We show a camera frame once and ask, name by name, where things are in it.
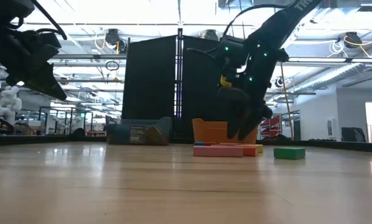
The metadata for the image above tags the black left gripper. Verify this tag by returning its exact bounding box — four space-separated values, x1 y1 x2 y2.
0 32 68 101

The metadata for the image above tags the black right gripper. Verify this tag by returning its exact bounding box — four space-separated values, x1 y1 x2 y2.
218 86 273 141

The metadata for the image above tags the red bar block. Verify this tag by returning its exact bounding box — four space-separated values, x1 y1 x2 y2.
235 145 258 157

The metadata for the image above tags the salmon pink bar block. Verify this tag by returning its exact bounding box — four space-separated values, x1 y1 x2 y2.
193 146 244 158

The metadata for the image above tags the green block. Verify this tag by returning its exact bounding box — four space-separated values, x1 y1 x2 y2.
273 147 306 161

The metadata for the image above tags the red shelf rack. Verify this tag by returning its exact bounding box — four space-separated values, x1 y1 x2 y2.
260 114 282 140

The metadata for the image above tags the orange plastic bin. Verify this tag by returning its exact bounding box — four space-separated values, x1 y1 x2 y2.
192 118 259 144

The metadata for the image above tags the grey translucent plastic bin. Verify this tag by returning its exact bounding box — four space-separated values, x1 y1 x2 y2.
105 116 173 146

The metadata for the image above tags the black folding screen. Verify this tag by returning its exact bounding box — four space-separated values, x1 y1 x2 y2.
122 34 233 144

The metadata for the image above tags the black office chair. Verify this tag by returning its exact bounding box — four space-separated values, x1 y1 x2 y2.
341 126 367 143

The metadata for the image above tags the black metal frame rack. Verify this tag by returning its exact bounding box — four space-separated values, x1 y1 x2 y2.
38 106 94 135

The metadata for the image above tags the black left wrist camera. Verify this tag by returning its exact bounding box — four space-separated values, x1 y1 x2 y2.
33 30 62 60

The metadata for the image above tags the yellow cable tag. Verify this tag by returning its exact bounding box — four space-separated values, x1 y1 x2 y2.
220 75 233 88

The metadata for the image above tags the yellow hanging cable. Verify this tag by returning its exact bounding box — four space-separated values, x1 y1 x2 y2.
279 62 295 141

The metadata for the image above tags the black curved hose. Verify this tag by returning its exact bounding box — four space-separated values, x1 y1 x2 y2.
0 112 15 135

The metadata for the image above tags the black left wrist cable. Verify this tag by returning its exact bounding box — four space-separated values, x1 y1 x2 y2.
30 0 68 40

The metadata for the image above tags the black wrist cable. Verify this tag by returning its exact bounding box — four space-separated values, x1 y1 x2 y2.
222 3 288 37
30 0 68 40

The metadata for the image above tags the black cable coil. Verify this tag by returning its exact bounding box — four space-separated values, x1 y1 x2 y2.
105 60 120 72

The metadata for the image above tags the white wall box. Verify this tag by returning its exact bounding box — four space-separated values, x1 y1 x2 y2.
327 117 337 138

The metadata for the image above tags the black aluminium table frame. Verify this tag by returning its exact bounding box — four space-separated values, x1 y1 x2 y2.
0 133 372 154

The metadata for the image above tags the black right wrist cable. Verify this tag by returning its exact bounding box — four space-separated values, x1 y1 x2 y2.
222 3 288 37

